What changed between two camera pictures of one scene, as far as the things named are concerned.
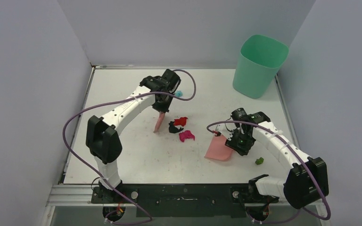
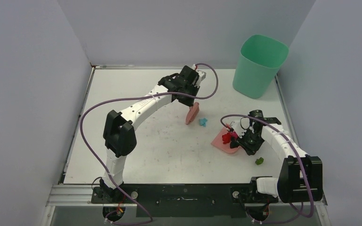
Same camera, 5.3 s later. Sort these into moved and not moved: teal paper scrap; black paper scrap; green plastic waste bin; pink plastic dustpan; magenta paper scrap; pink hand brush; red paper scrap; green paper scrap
Moved: pink plastic dustpan; red paper scrap; magenta paper scrap; black paper scrap; teal paper scrap; pink hand brush
Not moved: green paper scrap; green plastic waste bin
